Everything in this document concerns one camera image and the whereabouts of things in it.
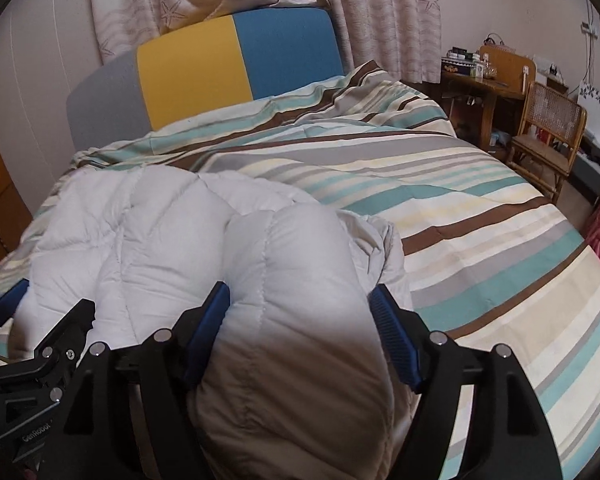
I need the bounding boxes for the grey yellow blue pillow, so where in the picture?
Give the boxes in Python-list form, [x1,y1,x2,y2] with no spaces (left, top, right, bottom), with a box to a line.
[66,7,345,154]

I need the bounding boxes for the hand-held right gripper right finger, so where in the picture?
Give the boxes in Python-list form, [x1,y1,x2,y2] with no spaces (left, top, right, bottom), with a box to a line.
[368,284,564,480]

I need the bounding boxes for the wall cables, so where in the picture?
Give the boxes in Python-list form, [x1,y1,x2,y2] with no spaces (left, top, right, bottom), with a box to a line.
[579,0,600,87]

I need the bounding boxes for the pale patterned curtain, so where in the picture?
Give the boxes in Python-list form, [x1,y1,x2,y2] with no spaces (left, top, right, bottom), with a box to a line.
[87,0,444,92]

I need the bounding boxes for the striped bed blanket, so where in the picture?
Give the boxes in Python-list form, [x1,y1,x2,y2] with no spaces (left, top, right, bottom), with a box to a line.
[0,60,600,480]

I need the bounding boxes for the white leaf print cloth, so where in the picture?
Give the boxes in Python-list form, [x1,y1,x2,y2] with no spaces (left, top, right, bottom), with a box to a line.
[577,79,600,112]

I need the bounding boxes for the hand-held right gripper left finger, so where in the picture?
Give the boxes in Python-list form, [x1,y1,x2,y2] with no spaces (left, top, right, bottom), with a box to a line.
[44,282,232,480]

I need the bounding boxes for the wooden rattan chair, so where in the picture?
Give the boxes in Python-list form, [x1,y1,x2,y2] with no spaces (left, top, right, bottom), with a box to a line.
[505,80,589,207]

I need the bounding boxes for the wooden desk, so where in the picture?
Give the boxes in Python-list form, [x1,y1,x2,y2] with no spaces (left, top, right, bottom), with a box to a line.
[440,44,539,155]

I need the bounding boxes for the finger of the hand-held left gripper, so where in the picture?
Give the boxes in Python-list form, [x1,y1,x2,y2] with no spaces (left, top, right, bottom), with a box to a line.
[0,279,32,332]
[0,298,97,392]

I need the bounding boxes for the white puffer jacket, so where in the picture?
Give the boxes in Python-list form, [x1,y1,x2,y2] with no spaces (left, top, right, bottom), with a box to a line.
[9,165,422,480]

